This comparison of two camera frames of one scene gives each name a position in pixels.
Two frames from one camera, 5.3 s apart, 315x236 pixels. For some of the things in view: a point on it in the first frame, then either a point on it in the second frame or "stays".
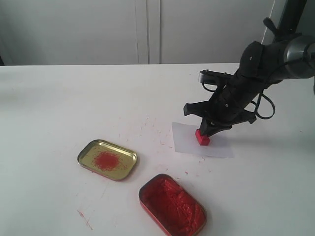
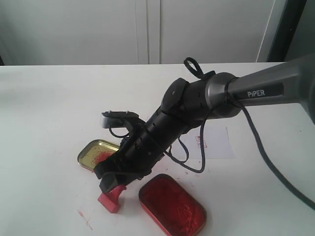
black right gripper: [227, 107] → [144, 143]
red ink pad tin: [179, 213] stays
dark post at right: [292, 14] stays
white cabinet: [34, 32] stays
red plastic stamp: [203, 140] → [110, 201]
